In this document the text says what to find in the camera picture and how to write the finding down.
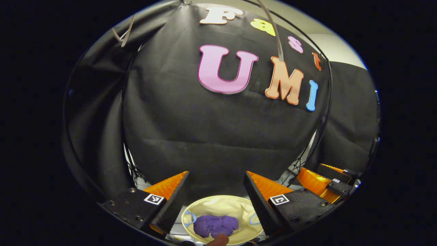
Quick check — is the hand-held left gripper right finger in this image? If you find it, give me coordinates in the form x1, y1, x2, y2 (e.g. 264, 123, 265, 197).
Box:
243, 170, 337, 236

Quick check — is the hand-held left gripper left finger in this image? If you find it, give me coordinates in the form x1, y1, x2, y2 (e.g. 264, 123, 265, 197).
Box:
97, 171, 190, 235

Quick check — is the cream laundry hamper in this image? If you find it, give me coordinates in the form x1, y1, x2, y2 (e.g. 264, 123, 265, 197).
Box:
181, 195, 265, 246

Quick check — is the purple corduroy shirt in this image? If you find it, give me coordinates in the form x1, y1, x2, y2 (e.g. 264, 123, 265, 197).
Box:
194, 215, 239, 239

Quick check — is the white clothes hanger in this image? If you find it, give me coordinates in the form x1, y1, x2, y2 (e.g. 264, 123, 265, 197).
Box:
256, 0, 285, 62
112, 15, 136, 48

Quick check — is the black clothes rack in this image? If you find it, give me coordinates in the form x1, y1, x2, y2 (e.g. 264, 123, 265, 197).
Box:
62, 0, 334, 202

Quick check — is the brown rounded object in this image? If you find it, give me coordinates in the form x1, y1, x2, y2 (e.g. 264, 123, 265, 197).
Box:
206, 234, 229, 246

